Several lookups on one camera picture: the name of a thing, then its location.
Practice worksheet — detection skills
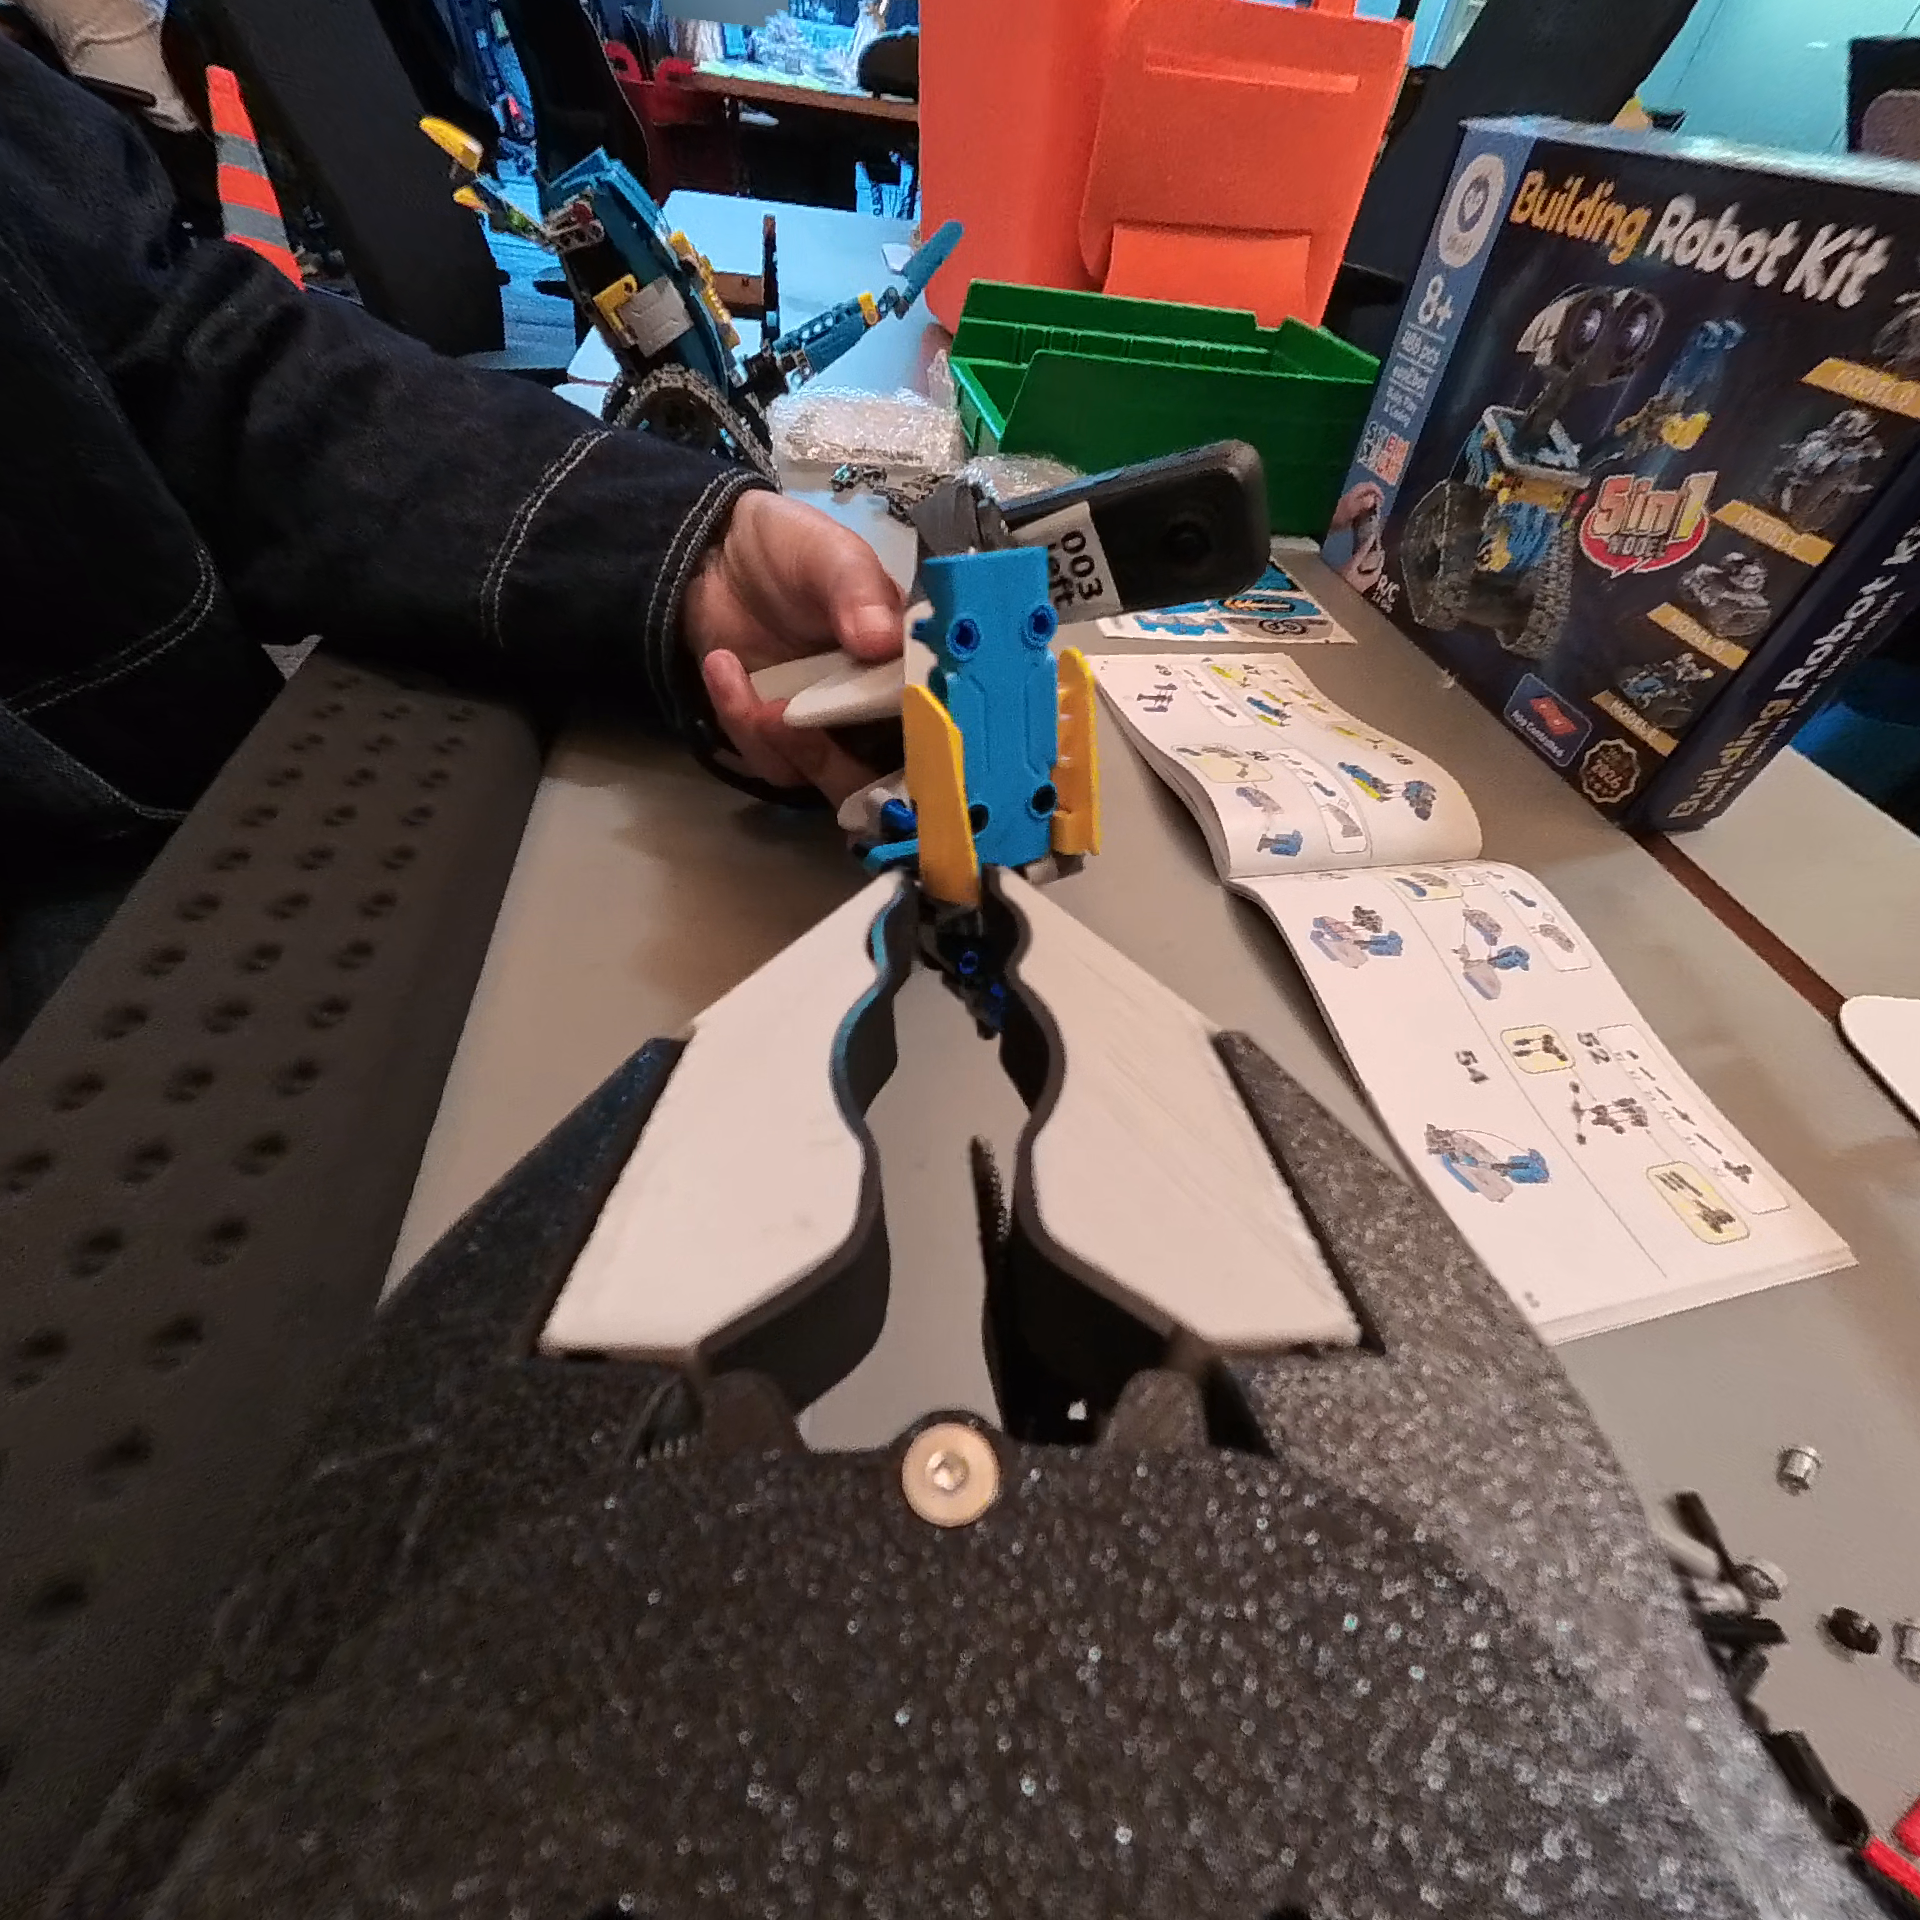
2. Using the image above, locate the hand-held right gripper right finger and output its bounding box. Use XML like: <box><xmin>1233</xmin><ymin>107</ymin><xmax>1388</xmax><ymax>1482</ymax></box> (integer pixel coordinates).
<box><xmin>997</xmin><ymin>867</ymin><xmax>1364</xmax><ymax>1357</ymax></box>

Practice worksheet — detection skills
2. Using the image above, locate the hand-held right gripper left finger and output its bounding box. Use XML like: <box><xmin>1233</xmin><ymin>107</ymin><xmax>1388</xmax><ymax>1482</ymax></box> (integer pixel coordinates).
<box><xmin>539</xmin><ymin>874</ymin><xmax>921</xmax><ymax>1370</ymax></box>

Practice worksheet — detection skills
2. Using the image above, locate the yellow and blue brick assembly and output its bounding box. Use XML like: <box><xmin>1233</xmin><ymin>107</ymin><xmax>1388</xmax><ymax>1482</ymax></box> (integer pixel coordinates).
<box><xmin>856</xmin><ymin>547</ymin><xmax>1105</xmax><ymax>1039</ymax></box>

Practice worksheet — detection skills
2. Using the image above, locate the person's left forearm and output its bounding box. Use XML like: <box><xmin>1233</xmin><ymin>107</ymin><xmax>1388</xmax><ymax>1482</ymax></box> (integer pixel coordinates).
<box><xmin>0</xmin><ymin>36</ymin><xmax>782</xmax><ymax>749</ymax></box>

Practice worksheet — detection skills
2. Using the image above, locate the grey desk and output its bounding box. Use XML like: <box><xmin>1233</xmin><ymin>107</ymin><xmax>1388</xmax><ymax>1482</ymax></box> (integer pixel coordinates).
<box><xmin>381</xmin><ymin>539</ymin><xmax>1920</xmax><ymax>1891</ymax></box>

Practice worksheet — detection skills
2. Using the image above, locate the person's left hand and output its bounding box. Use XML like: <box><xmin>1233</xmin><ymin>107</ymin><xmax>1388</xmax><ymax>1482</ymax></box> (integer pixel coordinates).
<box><xmin>684</xmin><ymin>487</ymin><xmax>912</xmax><ymax>807</ymax></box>

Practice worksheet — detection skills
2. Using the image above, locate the green plastic bin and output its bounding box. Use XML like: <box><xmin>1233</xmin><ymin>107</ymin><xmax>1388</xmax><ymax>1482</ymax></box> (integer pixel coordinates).
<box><xmin>947</xmin><ymin>280</ymin><xmax>1383</xmax><ymax>540</ymax></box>

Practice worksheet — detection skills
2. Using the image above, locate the blue sticker sheet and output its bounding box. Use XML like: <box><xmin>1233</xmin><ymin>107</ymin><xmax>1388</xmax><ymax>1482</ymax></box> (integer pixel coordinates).
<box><xmin>1096</xmin><ymin>561</ymin><xmax>1354</xmax><ymax>648</ymax></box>

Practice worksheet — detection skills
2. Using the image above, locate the clear plastic bag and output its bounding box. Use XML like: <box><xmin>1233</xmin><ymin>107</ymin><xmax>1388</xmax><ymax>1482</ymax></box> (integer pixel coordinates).
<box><xmin>764</xmin><ymin>382</ymin><xmax>1081</xmax><ymax>512</ymax></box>

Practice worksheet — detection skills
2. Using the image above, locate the open instruction booklet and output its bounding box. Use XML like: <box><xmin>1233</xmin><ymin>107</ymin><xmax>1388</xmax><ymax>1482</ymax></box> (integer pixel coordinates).
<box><xmin>1088</xmin><ymin>654</ymin><xmax>1859</xmax><ymax>1345</ymax></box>

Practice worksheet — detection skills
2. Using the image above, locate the orange felt bag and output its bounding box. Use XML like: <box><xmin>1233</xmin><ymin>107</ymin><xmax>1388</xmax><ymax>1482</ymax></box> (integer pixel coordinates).
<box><xmin>917</xmin><ymin>0</ymin><xmax>1415</xmax><ymax>333</ymax></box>

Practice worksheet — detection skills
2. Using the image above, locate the blue and yellow toy model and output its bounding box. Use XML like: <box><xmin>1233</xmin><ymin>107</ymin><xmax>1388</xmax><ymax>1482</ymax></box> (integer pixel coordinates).
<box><xmin>423</xmin><ymin>118</ymin><xmax>967</xmax><ymax>470</ymax></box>

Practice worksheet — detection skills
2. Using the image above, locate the dark blue toy kit box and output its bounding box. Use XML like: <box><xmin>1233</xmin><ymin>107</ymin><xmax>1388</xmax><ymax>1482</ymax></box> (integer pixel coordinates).
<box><xmin>1326</xmin><ymin>118</ymin><xmax>1920</xmax><ymax>832</ymax></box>

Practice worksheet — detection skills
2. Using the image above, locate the pile of loose building pieces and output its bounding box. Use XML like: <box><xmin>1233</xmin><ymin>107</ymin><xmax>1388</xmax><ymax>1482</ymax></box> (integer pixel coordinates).
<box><xmin>1671</xmin><ymin>1438</ymin><xmax>1920</xmax><ymax>1899</ymax></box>

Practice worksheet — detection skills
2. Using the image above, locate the blue plastic bin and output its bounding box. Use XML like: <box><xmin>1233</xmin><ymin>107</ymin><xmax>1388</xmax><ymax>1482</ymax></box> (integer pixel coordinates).
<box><xmin>1794</xmin><ymin>636</ymin><xmax>1920</xmax><ymax>770</ymax></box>

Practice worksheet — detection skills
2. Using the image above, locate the person's dark jacket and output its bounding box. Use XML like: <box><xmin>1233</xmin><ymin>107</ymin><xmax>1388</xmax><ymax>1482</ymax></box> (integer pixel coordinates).
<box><xmin>0</xmin><ymin>601</ymin><xmax>289</xmax><ymax>1039</ymax></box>

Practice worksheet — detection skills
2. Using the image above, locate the orange traffic cone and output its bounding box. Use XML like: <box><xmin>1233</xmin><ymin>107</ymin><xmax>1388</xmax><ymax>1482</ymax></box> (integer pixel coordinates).
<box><xmin>204</xmin><ymin>64</ymin><xmax>306</xmax><ymax>290</ymax></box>

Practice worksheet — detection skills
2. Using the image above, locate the person's white shirt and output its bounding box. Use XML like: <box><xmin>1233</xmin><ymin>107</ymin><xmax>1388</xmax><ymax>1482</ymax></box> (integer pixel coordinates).
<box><xmin>18</xmin><ymin>0</ymin><xmax>198</xmax><ymax>134</ymax></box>

